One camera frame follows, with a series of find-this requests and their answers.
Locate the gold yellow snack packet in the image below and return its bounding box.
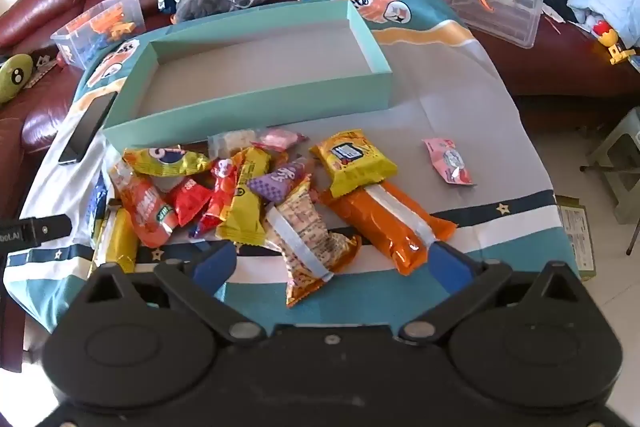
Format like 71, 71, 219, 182
91, 206, 140, 275

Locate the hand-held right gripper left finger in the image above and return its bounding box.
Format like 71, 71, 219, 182
86, 243, 266, 345

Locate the clear packet white snack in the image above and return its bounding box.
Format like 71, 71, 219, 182
207, 129, 258, 158

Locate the small pink snack packet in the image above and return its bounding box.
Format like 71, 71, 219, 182
421, 138, 476, 186

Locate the pink candy packet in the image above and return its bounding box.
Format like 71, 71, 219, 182
251, 126, 309, 154

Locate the orange pink snack packet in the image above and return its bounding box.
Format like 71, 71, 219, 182
109, 162, 179, 249

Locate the flat cardboard box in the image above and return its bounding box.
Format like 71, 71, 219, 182
554, 194, 599, 282

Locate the yellow chips packet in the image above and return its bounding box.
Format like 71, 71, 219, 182
123, 147, 213, 178

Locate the purple snack packet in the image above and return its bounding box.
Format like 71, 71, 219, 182
247, 158, 315, 204

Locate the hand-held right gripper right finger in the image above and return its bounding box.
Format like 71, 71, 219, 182
399, 242, 583, 344

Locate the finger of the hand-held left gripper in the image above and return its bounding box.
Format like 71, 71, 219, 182
21, 216, 72, 253

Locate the blue snack packet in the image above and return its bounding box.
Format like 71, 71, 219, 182
89, 179, 110, 240

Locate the yellow biscuit packet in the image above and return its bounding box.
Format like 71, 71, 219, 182
309, 129, 399, 198

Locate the red rainbow candy packet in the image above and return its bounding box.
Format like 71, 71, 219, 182
199, 157, 243, 235

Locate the grey plastic stool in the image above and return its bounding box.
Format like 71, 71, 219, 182
581, 106, 640, 220

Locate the green plush toy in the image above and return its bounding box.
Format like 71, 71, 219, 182
0, 54, 34, 104

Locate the clear bin of orange toys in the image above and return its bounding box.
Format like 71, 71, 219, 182
50, 0, 147, 70

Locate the clear plastic lidded container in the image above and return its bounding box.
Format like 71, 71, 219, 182
442, 0, 547, 50

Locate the black smartphone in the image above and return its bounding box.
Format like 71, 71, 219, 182
58, 92, 118, 166

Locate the yellow long snack bar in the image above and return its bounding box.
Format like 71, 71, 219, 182
216, 147, 278, 247

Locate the orange speckled snack bag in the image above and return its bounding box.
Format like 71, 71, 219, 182
264, 177, 363, 309

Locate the teal cardboard box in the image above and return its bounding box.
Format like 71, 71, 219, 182
102, 0, 393, 152

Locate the black patterned strip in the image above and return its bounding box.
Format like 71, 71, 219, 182
26, 54, 62, 88

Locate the orange long snack packet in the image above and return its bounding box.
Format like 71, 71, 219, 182
320, 181, 458, 277

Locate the yellow red toy figure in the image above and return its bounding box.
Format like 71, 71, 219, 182
591, 20, 637, 66

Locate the red snack packet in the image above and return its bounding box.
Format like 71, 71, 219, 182
167, 177, 214, 228

